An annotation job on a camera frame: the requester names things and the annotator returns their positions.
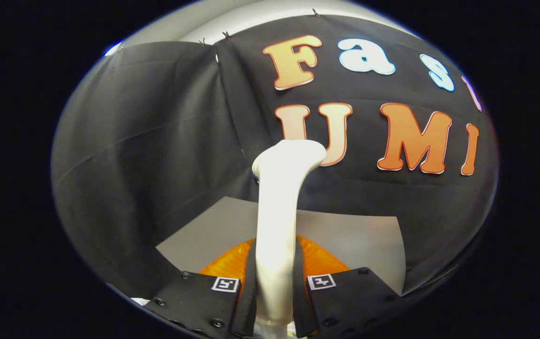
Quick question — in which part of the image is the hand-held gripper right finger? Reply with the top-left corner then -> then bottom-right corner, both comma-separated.
293,234 -> 405,339

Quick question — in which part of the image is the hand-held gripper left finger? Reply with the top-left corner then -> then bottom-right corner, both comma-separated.
145,237 -> 258,339

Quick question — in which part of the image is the white garment steamer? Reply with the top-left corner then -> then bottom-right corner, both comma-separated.
252,139 -> 327,339

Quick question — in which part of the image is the grey drawer cabinet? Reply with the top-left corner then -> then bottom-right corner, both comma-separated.
155,196 -> 407,296

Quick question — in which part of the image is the row of black clips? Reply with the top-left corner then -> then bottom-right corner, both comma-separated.
198,8 -> 321,47

